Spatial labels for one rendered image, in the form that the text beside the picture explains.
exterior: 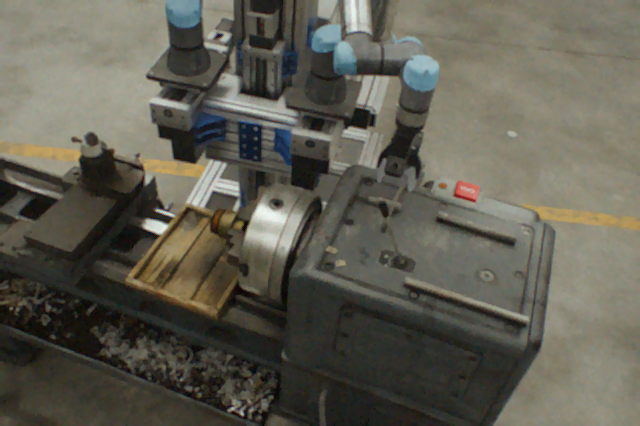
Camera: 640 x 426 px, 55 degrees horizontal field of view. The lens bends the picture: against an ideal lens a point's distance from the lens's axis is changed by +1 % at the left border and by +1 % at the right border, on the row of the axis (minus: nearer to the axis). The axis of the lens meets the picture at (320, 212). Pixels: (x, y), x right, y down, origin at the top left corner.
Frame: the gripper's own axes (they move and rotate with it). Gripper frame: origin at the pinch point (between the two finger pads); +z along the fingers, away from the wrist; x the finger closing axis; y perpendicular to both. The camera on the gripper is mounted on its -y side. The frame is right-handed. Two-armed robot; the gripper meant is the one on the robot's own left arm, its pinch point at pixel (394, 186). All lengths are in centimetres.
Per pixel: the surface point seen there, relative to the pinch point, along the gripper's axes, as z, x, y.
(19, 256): 39, 100, -35
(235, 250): 17.6, 34.6, -23.1
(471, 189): 2.9, -19.1, 11.0
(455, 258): 4.2, -20.0, -14.0
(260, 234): 9.5, 28.0, -21.9
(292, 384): 58, 12, -32
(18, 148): 130, 224, 82
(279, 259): 12.8, 21.3, -25.0
